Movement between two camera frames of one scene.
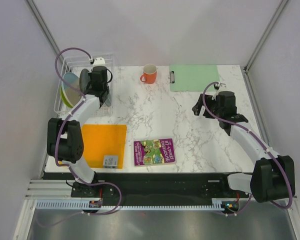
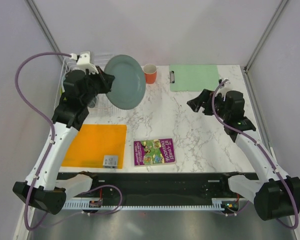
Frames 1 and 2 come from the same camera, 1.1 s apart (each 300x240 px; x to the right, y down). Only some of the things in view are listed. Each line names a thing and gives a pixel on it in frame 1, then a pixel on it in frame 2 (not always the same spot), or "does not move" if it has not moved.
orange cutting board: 100,140 does not move
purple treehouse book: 154,152 does not move
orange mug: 149,73 does not move
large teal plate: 107,101 to 129,85
